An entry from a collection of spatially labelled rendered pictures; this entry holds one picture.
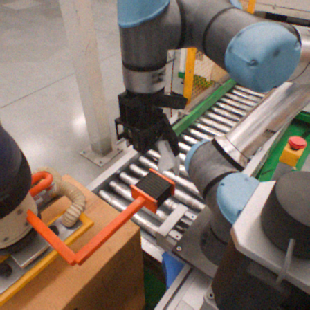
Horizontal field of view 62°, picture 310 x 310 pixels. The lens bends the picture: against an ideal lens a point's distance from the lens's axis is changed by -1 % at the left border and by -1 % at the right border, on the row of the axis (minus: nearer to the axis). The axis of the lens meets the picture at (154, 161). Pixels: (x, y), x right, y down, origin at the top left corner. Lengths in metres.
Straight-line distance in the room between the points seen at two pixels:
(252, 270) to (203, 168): 0.47
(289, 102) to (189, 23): 0.34
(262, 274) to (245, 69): 0.22
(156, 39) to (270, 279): 0.33
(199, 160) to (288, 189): 0.49
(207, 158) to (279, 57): 0.39
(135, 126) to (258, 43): 0.26
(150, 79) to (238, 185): 0.32
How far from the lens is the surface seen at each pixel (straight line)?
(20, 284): 0.77
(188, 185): 1.56
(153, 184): 0.68
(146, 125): 0.49
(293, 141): 1.20
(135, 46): 0.42
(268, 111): 0.68
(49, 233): 0.66
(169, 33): 0.42
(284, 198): 0.22
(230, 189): 0.61
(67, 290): 0.86
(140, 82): 0.44
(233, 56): 0.35
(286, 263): 0.22
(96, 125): 2.29
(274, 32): 0.34
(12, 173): 0.61
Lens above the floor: 1.73
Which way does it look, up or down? 45 degrees down
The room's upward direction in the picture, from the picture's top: straight up
